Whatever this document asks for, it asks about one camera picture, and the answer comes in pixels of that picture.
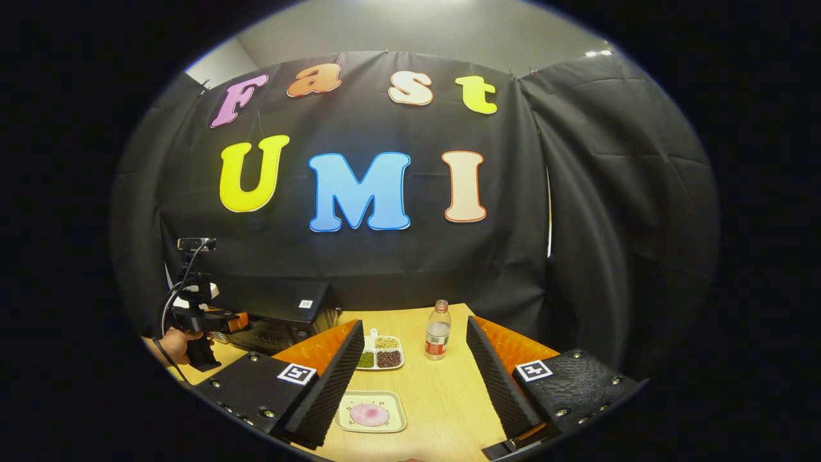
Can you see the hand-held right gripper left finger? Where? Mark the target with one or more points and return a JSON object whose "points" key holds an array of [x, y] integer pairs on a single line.
{"points": [[330, 391]]}

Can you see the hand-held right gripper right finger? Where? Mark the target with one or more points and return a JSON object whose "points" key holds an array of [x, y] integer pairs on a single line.
{"points": [[500, 388]]}

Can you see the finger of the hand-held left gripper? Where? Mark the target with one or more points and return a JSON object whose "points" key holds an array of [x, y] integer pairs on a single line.
{"points": [[231, 321]]}

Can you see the cream square food plate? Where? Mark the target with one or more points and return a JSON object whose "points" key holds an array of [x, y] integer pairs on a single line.
{"points": [[346, 420]]}

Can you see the pink meat slice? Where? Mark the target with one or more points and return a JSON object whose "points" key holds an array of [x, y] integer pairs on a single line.
{"points": [[369, 414]]}

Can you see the black electric oven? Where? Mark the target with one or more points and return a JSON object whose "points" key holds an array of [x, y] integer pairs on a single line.
{"points": [[282, 301]]}

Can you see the white divided bean tray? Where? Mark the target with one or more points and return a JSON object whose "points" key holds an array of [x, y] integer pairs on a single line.
{"points": [[385, 358]]}

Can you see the clear bottle with red label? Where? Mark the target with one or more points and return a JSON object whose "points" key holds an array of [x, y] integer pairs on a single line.
{"points": [[437, 337]]}

